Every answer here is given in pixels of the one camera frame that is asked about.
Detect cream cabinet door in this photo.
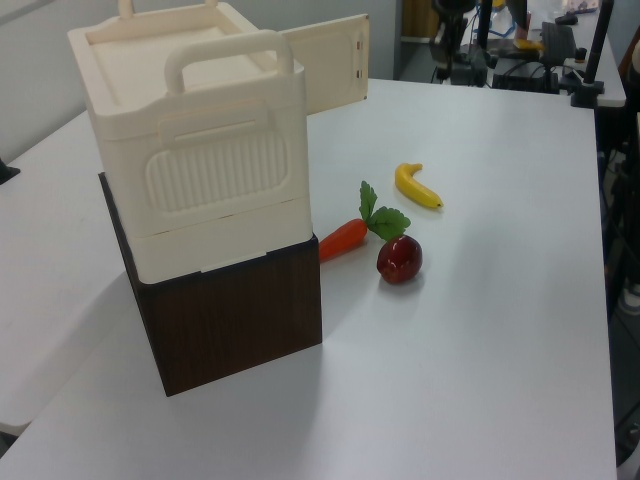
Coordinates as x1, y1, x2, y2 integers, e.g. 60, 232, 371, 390
278, 13, 371, 117

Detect cream plastic cabinet with handles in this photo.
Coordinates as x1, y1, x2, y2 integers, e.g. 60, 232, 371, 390
66, 0, 315, 286

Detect black keyboard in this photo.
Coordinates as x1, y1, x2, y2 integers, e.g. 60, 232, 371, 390
541, 21, 577, 67

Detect thin black pole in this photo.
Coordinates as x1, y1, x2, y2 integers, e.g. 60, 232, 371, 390
476, 0, 495, 52

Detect black electronics box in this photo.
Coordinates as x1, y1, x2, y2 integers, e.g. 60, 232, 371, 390
491, 57, 560, 94

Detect yellow toy banana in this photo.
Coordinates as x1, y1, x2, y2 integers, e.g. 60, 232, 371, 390
394, 162, 445, 210

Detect black pole with clamp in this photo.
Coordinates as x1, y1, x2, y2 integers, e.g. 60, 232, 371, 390
570, 0, 615, 109

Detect dark wood grain box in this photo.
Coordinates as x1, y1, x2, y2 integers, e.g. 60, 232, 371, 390
97, 171, 324, 398

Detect dark red toy apple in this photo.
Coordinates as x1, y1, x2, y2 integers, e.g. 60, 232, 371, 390
376, 234, 424, 285

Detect orange toy carrot green leaves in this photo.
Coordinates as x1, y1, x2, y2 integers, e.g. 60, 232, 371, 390
318, 180, 412, 264

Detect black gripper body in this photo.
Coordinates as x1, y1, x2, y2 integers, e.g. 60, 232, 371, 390
428, 20, 470, 65

